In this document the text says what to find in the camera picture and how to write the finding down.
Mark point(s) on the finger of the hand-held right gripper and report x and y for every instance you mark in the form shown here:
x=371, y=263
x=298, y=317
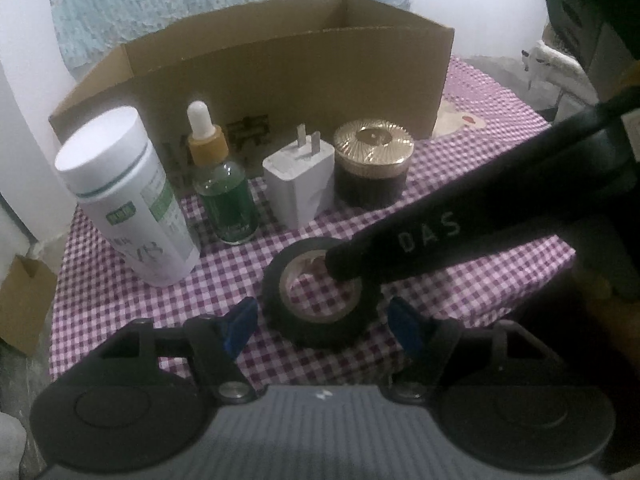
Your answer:
x=355, y=260

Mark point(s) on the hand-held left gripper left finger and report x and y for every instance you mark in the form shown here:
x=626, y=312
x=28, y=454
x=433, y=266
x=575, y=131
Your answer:
x=240, y=325

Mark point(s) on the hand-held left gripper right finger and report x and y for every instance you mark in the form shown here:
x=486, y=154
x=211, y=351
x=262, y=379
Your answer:
x=405, y=325

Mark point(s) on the black tape roll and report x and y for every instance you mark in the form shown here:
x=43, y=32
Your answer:
x=280, y=310

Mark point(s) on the dark jar with gold lid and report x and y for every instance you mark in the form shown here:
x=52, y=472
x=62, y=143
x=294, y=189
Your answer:
x=372, y=185

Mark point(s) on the white charger plug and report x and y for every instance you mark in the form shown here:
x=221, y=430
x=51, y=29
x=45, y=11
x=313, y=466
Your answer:
x=300, y=185

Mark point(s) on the green dropper bottle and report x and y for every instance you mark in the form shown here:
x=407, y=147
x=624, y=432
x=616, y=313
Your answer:
x=227, y=205

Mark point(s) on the white pill bottle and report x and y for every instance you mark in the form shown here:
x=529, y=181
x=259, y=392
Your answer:
x=135, y=240

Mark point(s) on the large cardboard box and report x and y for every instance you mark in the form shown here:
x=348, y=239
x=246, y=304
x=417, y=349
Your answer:
x=300, y=75

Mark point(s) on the purple checkered tablecloth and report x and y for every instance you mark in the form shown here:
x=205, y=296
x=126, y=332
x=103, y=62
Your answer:
x=450, y=305

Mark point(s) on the white fluffy object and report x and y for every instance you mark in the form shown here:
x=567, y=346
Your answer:
x=555, y=65

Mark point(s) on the small cardboard box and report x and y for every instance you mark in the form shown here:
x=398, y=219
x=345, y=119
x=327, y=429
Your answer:
x=25, y=305

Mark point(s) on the blue floral cloth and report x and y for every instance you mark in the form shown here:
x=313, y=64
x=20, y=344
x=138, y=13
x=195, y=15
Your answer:
x=150, y=5

